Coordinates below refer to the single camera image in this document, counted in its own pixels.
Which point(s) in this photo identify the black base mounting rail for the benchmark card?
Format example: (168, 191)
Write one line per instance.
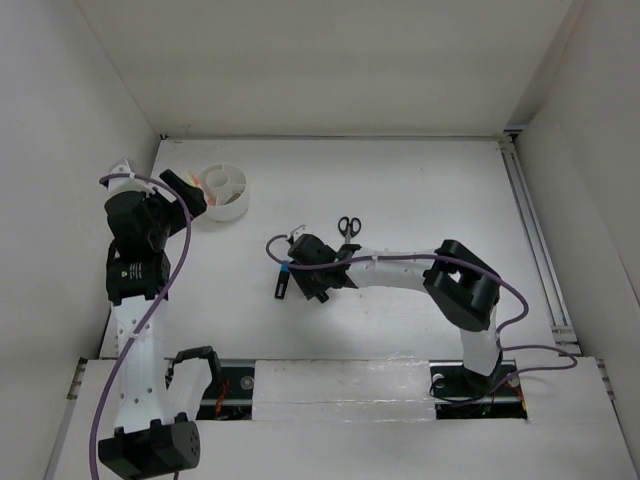
(400, 390)

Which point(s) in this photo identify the black handled scissors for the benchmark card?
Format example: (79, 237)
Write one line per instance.
(349, 228)

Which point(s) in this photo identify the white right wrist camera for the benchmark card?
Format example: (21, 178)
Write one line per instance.
(296, 233)

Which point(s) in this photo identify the white round compartment container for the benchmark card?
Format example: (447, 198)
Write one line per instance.
(226, 190)

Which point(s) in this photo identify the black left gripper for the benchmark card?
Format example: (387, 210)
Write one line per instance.
(192, 195)

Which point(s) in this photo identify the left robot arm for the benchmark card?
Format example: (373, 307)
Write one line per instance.
(144, 425)

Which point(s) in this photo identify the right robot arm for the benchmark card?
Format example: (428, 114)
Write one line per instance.
(462, 286)

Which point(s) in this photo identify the pink cap black marker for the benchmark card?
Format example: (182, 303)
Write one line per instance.
(322, 298)

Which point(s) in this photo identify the blue cap black marker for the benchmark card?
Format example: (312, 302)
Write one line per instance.
(282, 283)

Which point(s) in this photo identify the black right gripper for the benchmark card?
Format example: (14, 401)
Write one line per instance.
(310, 286)

